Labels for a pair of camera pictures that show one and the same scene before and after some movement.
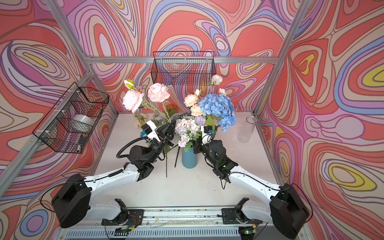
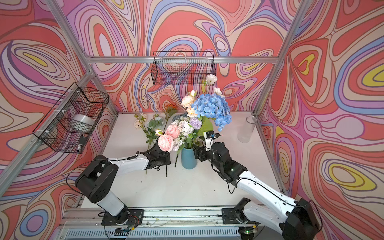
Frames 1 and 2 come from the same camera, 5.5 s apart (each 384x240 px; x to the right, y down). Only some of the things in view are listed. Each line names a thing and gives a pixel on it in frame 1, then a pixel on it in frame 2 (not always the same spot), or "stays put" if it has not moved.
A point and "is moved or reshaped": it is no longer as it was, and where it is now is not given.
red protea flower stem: [170, 109] stays put
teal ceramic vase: [189, 159] stays put
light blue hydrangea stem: [218, 108] is moved or reshaped
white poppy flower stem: [216, 79] is moved or reshaped
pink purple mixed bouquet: [189, 130] is moved or reshaped
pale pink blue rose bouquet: [140, 119] stays put
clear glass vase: [246, 130] stays put
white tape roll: [82, 123] stays put
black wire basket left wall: [69, 126] stays put
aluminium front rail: [270, 217] stays put
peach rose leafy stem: [191, 100] is moved or reshaped
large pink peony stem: [133, 99] is moved or reshaped
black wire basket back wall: [183, 68] stays put
